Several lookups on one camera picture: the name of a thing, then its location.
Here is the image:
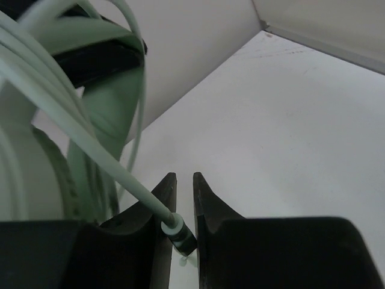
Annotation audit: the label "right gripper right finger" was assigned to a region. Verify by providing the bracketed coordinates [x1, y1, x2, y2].
[193, 172, 384, 288]

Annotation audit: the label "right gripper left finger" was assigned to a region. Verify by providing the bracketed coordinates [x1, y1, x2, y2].
[0, 172, 177, 289]

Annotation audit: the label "mint green headphones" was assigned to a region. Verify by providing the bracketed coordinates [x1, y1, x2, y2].
[1, 1, 147, 223]

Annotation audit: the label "mint green headphone cable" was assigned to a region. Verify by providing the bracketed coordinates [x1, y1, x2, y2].
[0, 0, 198, 269]

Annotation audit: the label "left aluminium rail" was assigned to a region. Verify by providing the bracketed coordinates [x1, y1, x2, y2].
[261, 21, 384, 75]

